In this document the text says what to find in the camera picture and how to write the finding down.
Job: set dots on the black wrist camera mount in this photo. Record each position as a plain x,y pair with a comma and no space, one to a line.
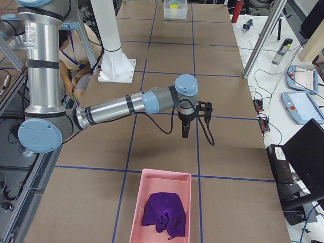
204,110

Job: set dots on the pink plastic bin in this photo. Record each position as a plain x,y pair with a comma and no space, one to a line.
154,181

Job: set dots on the purple microfibre cloth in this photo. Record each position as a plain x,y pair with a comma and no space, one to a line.
165,211

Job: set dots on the clear bottle black cap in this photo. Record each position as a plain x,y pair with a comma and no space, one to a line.
282,51

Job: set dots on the far teach pendant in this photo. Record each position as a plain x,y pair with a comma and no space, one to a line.
302,79

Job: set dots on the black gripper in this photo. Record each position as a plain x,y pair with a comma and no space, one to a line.
185,118

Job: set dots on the black monitor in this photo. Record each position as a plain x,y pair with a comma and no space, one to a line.
304,152

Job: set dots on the mint green bowl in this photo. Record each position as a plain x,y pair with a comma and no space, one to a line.
174,2

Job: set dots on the person in tan shirt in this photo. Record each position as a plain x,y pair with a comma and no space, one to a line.
74,65

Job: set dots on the red water bottle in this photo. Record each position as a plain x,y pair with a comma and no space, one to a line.
237,10

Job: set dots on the teach pendant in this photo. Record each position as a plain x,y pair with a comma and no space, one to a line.
302,107
302,79

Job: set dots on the yellow plastic cup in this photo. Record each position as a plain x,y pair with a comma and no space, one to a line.
173,6

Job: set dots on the near teach pendant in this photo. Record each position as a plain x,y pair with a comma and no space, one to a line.
302,107

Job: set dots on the clear plastic storage box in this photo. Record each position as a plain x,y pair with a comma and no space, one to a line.
179,13

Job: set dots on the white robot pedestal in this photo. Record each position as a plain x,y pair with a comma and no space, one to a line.
115,66

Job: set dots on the aluminium frame post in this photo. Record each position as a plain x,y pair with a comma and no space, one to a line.
269,24

